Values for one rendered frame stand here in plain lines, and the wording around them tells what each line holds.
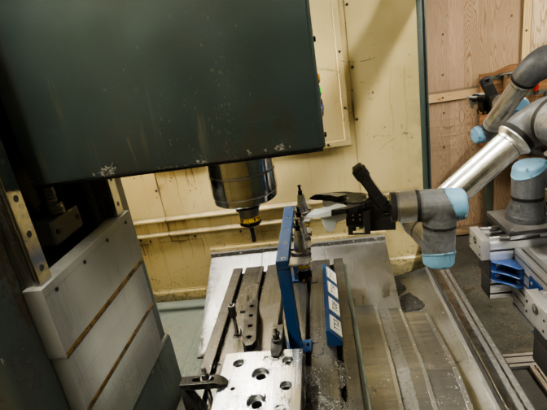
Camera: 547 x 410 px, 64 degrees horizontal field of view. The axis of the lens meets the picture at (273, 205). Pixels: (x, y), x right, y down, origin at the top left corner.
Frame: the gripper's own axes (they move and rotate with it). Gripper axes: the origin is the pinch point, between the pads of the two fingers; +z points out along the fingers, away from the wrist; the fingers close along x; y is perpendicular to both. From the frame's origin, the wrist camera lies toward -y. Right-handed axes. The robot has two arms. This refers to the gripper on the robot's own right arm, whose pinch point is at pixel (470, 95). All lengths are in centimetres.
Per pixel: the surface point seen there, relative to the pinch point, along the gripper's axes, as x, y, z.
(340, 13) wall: -58, -54, -9
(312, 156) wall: -84, 2, -4
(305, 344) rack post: -119, 39, -82
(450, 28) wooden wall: 72, -21, 130
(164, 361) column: -168, 40, -62
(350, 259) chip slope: -82, 54, -16
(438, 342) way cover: -72, 64, -76
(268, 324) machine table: -129, 39, -65
